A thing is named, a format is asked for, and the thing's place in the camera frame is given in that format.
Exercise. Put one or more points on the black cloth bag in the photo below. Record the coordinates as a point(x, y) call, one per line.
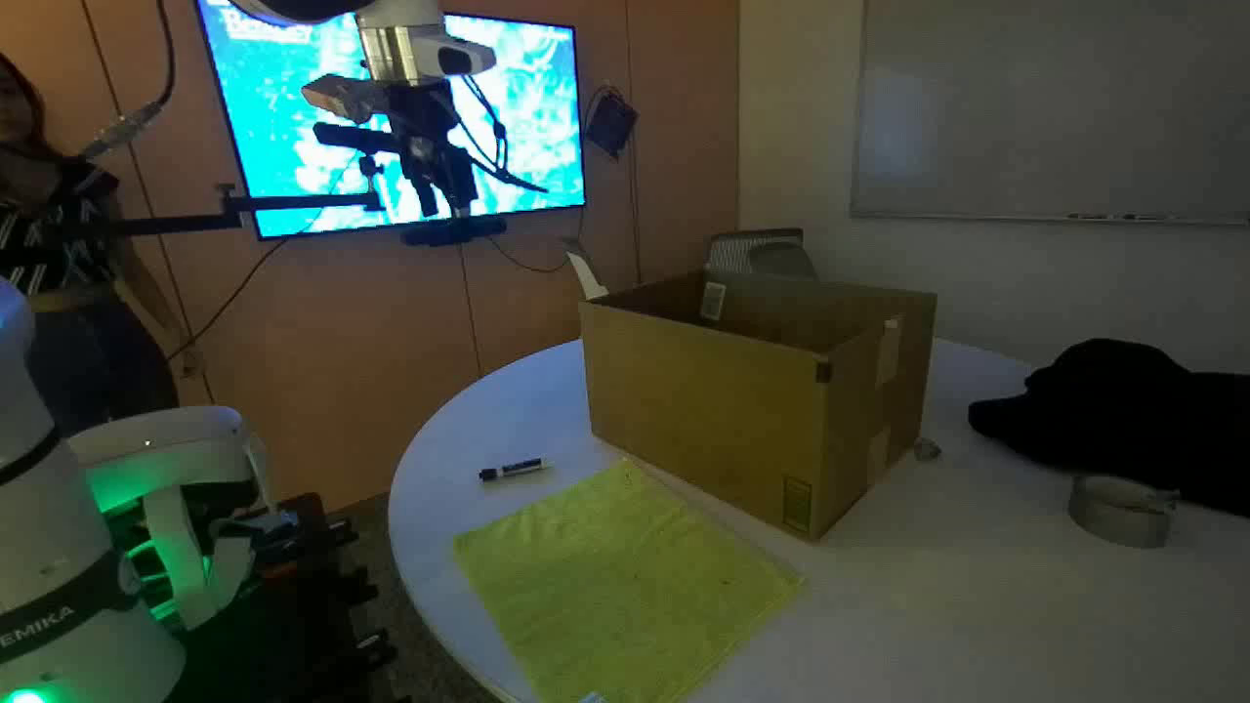
point(1118, 410)

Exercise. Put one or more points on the brown cardboard box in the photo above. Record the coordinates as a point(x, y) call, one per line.
point(715, 402)

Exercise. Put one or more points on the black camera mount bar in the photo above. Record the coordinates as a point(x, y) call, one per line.
point(278, 203)

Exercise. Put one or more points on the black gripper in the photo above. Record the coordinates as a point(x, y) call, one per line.
point(422, 123)

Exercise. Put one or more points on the small grey object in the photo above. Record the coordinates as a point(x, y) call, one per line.
point(929, 447)

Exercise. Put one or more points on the black wall device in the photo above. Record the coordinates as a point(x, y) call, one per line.
point(616, 118)

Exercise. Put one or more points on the black marker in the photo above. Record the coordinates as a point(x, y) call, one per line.
point(515, 471)

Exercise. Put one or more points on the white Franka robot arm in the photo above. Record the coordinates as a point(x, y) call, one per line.
point(51, 548)

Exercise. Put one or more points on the yellow green towel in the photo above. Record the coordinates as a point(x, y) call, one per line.
point(627, 588)

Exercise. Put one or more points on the grey tape roll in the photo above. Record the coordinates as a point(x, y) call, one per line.
point(1121, 509)

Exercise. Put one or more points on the white wall whiteboard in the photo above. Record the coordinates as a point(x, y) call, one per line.
point(1039, 101)

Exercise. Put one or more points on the wall mounted TV screen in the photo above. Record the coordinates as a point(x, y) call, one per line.
point(274, 118)

